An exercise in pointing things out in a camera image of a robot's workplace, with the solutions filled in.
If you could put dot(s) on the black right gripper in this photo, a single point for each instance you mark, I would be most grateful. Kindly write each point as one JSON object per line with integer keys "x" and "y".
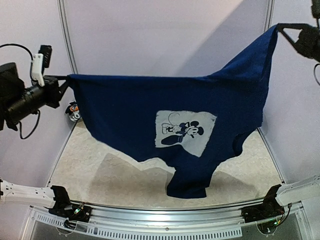
{"x": 301, "y": 39}

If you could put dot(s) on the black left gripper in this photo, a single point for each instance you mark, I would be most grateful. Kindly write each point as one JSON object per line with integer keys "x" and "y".
{"x": 54, "y": 94}

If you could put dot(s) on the solid blue garment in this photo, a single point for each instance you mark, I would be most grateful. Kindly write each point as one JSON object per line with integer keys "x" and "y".
{"x": 191, "y": 123}

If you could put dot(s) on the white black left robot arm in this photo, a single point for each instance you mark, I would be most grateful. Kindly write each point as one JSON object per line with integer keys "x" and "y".
{"x": 16, "y": 103}

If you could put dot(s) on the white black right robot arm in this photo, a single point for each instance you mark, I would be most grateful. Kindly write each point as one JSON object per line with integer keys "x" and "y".
{"x": 300, "y": 146}

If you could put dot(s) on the black white orange printed shirt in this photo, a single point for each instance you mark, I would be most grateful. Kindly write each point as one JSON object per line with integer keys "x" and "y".
{"x": 73, "y": 111}

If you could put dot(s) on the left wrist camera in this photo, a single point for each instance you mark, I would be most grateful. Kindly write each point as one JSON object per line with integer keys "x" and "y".
{"x": 40, "y": 62}

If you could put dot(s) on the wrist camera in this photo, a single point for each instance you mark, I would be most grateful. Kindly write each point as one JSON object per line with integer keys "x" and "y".
{"x": 315, "y": 9}
{"x": 40, "y": 62}

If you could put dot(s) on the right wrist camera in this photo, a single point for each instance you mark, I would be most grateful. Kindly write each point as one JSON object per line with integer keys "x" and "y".
{"x": 315, "y": 9}

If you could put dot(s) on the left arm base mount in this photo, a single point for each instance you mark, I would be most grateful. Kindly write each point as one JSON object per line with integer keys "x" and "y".
{"x": 64, "y": 208}

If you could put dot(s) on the aluminium front rail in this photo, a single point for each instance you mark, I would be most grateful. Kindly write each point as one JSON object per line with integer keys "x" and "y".
{"x": 224, "y": 222}

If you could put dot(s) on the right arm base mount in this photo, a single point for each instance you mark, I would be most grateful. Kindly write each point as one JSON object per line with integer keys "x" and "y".
{"x": 269, "y": 208}

